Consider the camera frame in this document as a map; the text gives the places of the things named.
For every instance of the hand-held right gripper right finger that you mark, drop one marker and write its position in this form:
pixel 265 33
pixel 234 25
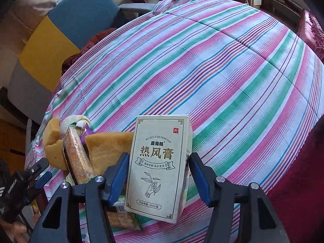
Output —
pixel 201 182

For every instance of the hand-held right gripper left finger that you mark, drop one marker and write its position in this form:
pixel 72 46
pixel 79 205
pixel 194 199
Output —
pixel 119 174

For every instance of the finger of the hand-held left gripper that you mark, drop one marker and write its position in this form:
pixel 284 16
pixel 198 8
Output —
pixel 43 180
pixel 38 167

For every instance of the cream printed carton box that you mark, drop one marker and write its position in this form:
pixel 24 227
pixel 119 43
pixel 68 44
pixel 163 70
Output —
pixel 154 172

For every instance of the purple snack packet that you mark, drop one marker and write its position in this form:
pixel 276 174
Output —
pixel 87 134

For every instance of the person's left hand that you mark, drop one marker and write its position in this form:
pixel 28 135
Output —
pixel 21 229

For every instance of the notched yellow sponge piece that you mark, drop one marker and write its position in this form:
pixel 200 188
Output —
pixel 56 155

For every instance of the large yellow sponge piece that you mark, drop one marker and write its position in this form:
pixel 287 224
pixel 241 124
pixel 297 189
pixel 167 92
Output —
pixel 108 148

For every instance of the small yellow sponge piece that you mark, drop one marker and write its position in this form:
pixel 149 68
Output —
pixel 50 130

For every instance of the clear cracker packet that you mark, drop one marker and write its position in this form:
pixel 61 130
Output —
pixel 76 154

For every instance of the cracker packet with green end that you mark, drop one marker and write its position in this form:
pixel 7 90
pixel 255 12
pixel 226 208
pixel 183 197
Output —
pixel 121 219

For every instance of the dark red plush blanket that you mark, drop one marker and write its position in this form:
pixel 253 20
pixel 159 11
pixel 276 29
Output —
pixel 298 182

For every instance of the striped bed sheet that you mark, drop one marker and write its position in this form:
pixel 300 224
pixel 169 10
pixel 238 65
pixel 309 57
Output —
pixel 202 81

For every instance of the dark red cloth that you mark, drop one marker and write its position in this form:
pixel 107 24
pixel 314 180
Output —
pixel 83 53

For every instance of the blue yellow grey chair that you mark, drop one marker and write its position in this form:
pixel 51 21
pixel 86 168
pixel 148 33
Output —
pixel 83 10

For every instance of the pink red patterned blanket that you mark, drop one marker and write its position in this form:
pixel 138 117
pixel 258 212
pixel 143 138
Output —
pixel 311 30

